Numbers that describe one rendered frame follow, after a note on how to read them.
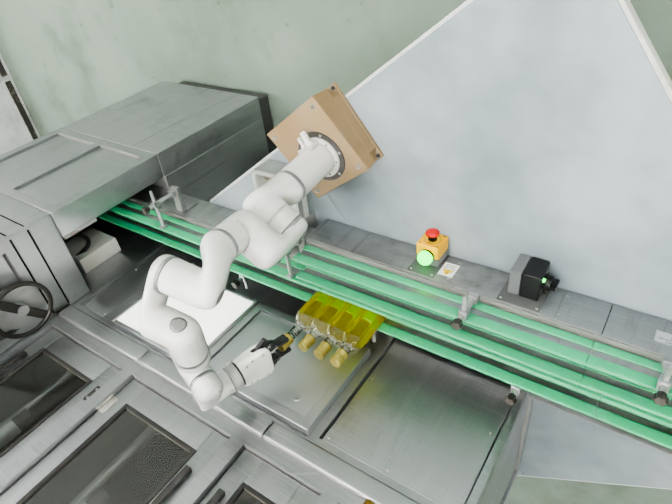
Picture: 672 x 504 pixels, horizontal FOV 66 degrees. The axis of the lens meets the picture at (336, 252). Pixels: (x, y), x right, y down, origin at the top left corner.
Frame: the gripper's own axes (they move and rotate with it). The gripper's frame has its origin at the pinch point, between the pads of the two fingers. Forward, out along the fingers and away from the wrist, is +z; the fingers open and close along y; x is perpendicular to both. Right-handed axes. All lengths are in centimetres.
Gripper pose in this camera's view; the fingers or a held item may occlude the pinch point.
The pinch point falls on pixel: (282, 345)
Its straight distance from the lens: 156.3
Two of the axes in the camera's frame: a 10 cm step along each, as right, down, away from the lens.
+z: 7.7, -4.5, 4.6
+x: -6.3, -4.3, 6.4
